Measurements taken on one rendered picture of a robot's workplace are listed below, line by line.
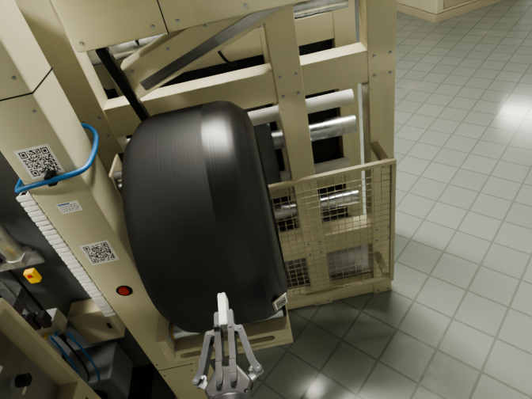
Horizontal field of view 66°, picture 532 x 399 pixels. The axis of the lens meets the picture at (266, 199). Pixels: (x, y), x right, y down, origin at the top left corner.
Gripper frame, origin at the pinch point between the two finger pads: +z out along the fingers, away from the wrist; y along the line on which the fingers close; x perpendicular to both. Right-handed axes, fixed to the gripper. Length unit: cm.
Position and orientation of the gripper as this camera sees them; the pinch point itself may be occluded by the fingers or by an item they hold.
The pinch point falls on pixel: (223, 311)
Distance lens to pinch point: 84.9
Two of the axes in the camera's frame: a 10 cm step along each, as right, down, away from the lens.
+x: 1.7, 6.6, 7.3
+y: -9.8, 2.1, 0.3
